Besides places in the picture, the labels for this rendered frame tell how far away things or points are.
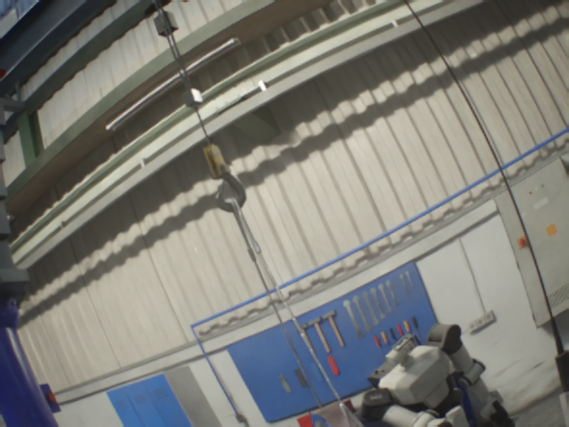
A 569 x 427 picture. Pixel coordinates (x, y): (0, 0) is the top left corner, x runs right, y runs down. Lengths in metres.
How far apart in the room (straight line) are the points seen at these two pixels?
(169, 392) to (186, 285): 1.15
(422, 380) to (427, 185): 3.44
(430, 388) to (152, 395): 4.18
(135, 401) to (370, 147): 3.15
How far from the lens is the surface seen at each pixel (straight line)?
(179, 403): 6.68
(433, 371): 3.00
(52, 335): 8.35
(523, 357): 6.13
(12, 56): 3.31
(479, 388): 3.27
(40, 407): 3.16
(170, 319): 7.15
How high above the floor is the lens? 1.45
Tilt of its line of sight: 10 degrees up
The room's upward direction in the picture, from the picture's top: 24 degrees counter-clockwise
